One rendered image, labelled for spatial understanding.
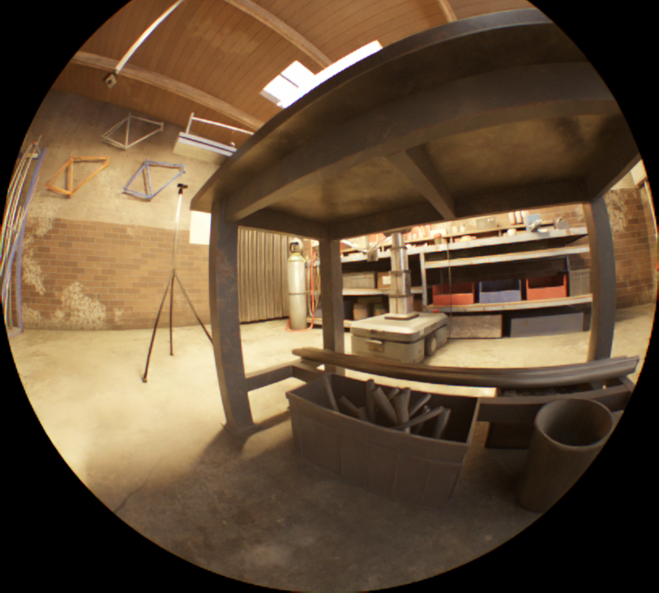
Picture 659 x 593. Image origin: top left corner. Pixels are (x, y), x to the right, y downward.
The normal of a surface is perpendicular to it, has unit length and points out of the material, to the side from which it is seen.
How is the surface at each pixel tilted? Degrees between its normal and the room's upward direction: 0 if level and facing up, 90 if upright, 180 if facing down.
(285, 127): 180
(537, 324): 90
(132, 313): 90
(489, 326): 90
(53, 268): 90
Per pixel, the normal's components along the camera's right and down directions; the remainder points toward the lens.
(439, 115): -0.65, -0.04
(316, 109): 0.04, 0.99
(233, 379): 0.76, -0.09
